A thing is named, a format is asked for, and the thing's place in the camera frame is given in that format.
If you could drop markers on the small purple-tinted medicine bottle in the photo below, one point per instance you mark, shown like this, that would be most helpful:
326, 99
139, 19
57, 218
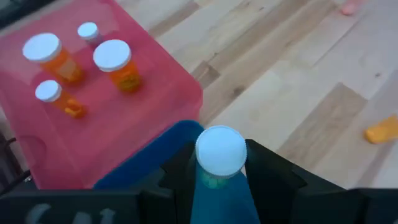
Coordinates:
88, 30

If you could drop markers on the small blue-tinted medicine bottle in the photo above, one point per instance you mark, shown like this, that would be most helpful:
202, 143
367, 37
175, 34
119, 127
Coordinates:
220, 151

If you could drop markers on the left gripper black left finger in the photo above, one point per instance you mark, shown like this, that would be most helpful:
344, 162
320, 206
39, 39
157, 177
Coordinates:
182, 180

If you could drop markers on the black metal table frame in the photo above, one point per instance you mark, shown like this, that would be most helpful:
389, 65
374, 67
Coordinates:
12, 9

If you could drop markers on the small pink medicine bottle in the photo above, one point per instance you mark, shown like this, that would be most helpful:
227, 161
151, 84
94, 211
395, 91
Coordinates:
349, 7

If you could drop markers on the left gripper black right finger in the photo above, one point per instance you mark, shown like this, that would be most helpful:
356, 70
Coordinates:
270, 183

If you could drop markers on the small amber bottle pale pills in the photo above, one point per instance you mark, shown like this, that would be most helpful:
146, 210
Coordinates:
384, 130

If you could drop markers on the translucent red plastic bin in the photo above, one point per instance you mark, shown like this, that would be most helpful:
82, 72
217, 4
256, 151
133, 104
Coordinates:
124, 130

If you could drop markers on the blue plastic bin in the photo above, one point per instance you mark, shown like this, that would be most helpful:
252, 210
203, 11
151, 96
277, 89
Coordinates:
149, 155

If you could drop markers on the small amber bottle orange pills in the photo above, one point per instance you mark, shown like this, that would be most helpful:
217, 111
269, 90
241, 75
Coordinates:
48, 91

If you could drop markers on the large amber medicine bottle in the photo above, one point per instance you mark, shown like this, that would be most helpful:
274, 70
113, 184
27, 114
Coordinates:
112, 55
42, 46

